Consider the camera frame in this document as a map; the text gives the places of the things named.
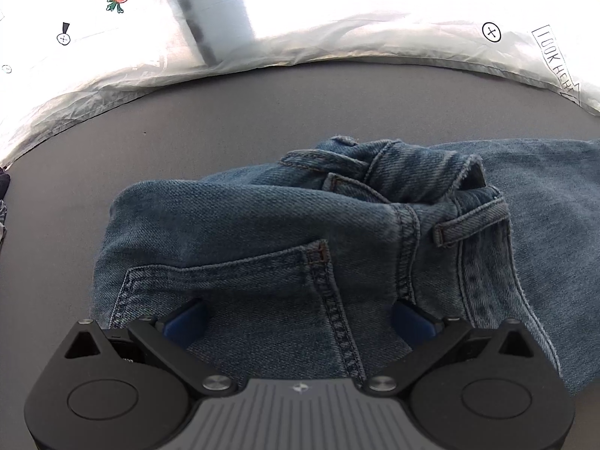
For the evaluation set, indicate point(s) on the grey cloth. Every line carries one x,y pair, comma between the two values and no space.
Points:
2,220

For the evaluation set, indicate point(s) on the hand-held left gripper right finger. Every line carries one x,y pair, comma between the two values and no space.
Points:
412,321

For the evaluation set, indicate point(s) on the black clothes pile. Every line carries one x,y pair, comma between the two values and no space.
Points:
3,183

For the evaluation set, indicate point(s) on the window frame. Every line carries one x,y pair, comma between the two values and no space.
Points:
206,4

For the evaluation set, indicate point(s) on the white printed curtain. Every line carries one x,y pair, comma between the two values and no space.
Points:
328,18

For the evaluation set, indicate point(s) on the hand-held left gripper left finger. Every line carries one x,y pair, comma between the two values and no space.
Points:
187,321

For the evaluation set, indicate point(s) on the blue denim jeans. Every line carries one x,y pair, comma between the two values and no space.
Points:
304,234

